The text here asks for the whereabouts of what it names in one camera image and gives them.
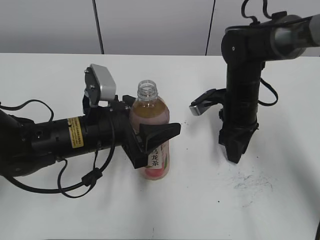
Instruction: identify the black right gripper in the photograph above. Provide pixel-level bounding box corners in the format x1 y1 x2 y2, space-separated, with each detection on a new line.
219 99 259 164

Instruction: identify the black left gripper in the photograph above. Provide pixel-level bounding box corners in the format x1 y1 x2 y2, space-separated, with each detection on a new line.
86 95 181 168

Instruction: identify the oolong tea bottle pink label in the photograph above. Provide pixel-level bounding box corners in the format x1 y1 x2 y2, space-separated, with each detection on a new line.
129 80 170 180

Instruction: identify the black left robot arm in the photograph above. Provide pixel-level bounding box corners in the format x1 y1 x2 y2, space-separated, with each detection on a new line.
0 97 153 177

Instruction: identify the black grey right arm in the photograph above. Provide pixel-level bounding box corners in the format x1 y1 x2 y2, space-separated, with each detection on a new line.
189 11 320 164

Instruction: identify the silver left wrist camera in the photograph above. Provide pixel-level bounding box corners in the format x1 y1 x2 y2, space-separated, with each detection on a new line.
82 63 117 109

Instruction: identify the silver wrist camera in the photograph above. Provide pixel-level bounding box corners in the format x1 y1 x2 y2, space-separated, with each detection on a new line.
82 63 117 109
189 88 226 116

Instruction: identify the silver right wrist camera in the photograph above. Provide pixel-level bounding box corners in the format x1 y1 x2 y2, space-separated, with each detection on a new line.
189 88 226 116

